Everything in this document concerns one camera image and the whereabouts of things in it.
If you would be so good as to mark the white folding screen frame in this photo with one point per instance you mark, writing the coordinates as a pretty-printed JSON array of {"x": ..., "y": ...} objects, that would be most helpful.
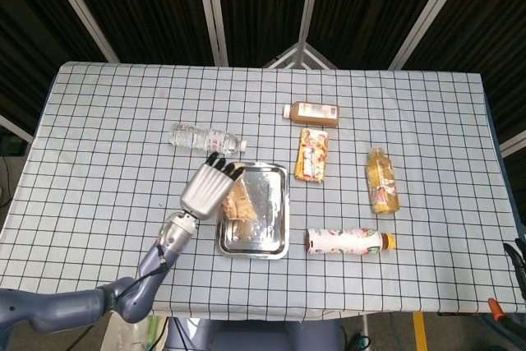
[{"x": 213, "y": 10}]

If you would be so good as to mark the orange snack packet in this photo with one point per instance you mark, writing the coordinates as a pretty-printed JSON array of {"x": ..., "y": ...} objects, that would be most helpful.
[{"x": 312, "y": 157}]

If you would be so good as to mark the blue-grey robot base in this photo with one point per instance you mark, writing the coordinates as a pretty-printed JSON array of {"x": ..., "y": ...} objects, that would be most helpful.
[{"x": 255, "y": 334}]

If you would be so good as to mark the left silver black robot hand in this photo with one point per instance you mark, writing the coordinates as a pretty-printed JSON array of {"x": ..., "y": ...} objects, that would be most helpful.
[{"x": 205, "y": 192}]

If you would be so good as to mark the clear water bottle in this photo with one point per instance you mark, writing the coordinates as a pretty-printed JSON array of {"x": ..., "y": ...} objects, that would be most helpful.
[{"x": 205, "y": 139}]

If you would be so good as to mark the white labelled bottle orange cap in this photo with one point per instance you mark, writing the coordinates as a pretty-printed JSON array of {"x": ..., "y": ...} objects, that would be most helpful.
[{"x": 345, "y": 241}]

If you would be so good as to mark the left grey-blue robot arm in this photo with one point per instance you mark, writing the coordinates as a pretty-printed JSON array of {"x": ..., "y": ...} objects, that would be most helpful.
[{"x": 123, "y": 289}]

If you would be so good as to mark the brown drink bottle white cap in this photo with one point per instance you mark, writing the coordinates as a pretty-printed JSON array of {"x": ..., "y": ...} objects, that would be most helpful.
[{"x": 314, "y": 114}]

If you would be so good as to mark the yellow juice bottle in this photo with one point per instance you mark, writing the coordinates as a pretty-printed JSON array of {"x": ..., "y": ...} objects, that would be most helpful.
[{"x": 382, "y": 182}]

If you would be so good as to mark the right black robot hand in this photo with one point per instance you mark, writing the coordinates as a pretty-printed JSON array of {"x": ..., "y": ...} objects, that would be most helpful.
[{"x": 517, "y": 258}]

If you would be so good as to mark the checked white tablecloth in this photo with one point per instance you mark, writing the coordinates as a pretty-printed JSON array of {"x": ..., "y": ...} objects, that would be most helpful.
[{"x": 123, "y": 121}]

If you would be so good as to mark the beige snack packet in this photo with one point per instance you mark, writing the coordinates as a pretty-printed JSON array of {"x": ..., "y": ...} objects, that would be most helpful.
[{"x": 240, "y": 203}]

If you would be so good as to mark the steel rectangular tray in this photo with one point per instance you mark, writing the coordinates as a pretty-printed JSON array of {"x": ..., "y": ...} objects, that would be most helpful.
[{"x": 267, "y": 211}]

